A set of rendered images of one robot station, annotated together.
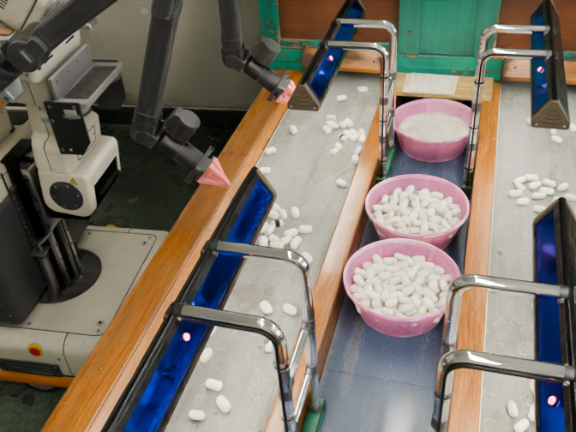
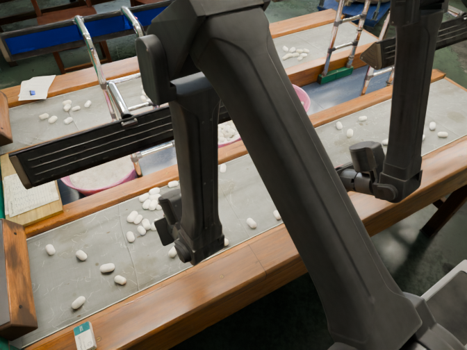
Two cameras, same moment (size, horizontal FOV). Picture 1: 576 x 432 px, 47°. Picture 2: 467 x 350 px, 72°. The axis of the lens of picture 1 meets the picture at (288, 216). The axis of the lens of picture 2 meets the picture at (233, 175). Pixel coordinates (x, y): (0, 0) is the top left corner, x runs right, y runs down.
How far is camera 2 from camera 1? 2.06 m
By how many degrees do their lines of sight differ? 85
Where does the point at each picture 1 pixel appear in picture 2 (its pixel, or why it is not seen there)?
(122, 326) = (440, 169)
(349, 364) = not seen: hidden behind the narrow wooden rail
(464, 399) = (313, 63)
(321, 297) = (322, 115)
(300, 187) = (245, 190)
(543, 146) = (97, 108)
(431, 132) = (109, 164)
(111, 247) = not seen: outside the picture
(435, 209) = not seen: hidden behind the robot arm
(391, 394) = (320, 98)
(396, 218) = (231, 128)
